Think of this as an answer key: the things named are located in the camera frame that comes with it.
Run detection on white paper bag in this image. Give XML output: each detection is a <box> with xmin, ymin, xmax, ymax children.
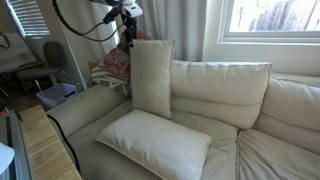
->
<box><xmin>0</xmin><ymin>31</ymin><xmax>44</xmax><ymax>74</ymax></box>

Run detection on white window blinds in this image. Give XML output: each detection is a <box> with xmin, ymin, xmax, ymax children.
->
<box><xmin>6</xmin><ymin>0</ymin><xmax>51</xmax><ymax>38</ymax></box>

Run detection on beige fabric sofa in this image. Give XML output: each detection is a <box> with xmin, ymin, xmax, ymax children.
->
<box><xmin>46</xmin><ymin>59</ymin><xmax>320</xmax><ymax>180</ymax></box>

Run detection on small beige back cushion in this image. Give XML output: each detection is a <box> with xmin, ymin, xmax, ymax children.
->
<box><xmin>254</xmin><ymin>77</ymin><xmax>320</xmax><ymax>156</ymax></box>

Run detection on light wooden table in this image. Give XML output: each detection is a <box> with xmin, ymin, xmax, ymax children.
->
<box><xmin>18</xmin><ymin>104</ymin><xmax>83</xmax><ymax>180</ymax></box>

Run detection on small beige seat cushion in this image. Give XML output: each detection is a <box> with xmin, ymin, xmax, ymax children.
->
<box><xmin>235</xmin><ymin>129</ymin><xmax>320</xmax><ymax>180</ymax></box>

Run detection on large beige seat cushion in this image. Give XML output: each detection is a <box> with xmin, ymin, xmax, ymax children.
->
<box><xmin>66</xmin><ymin>99</ymin><xmax>240</xmax><ymax>180</ymax></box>

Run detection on red patterned blanket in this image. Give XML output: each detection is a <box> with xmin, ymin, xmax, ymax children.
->
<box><xmin>104</xmin><ymin>30</ymin><xmax>152</xmax><ymax>82</ymax></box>

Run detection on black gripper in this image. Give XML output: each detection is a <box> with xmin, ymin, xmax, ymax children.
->
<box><xmin>123</xmin><ymin>15</ymin><xmax>138</xmax><ymax>48</ymax></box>

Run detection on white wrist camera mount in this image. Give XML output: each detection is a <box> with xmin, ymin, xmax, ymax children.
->
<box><xmin>120</xmin><ymin>0</ymin><xmax>144</xmax><ymax>18</ymax></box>

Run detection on white curtain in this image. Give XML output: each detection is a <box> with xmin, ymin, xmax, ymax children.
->
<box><xmin>84</xmin><ymin>0</ymin><xmax>208</xmax><ymax>63</ymax></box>

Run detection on purple plastic bin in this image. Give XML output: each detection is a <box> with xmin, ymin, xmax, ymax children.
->
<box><xmin>36</xmin><ymin>82</ymin><xmax>78</xmax><ymax>109</ymax></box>

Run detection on large beige back cushion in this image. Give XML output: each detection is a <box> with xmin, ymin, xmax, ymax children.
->
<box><xmin>170</xmin><ymin>59</ymin><xmax>274</xmax><ymax>130</ymax></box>

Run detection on cream rectangular pillow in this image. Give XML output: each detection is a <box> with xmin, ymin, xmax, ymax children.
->
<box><xmin>95</xmin><ymin>108</ymin><xmax>213</xmax><ymax>180</ymax></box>
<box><xmin>129</xmin><ymin>39</ymin><xmax>176</xmax><ymax>120</ymax></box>

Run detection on grey office chair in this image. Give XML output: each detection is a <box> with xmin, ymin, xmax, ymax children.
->
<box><xmin>16</xmin><ymin>40</ymin><xmax>73</xmax><ymax>96</ymax></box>

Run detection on white framed window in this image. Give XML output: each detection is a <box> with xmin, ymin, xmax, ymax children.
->
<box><xmin>218</xmin><ymin>0</ymin><xmax>320</xmax><ymax>44</ymax></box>

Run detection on aluminium rail frame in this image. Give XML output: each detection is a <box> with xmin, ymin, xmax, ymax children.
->
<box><xmin>0</xmin><ymin>111</ymin><xmax>33</xmax><ymax>180</ymax></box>

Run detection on black power cable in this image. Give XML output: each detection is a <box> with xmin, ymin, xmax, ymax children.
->
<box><xmin>46</xmin><ymin>114</ymin><xmax>83</xmax><ymax>176</ymax></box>

